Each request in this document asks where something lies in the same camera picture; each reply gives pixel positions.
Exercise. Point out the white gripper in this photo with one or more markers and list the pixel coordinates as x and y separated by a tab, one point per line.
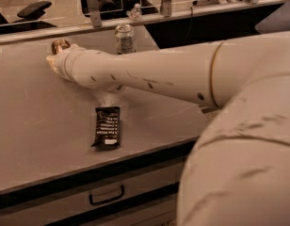
59	62

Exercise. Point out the orange soda can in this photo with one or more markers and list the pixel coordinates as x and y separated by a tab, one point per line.
59	45

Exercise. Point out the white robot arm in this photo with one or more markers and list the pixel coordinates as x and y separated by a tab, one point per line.
238	173

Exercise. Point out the white green soda can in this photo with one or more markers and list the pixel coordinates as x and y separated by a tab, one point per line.
125	39

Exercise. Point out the black office chair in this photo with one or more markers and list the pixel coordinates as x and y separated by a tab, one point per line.
29	19

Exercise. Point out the black snack bar wrapper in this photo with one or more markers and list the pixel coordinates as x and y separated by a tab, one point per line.
107	133

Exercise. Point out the clear plastic water bottle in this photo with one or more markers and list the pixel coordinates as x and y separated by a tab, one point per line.
135	13

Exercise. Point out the grey desk drawer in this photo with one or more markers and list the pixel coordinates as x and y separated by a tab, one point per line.
92	196

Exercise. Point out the grey metal divider post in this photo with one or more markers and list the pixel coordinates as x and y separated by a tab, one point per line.
94	13
166	8

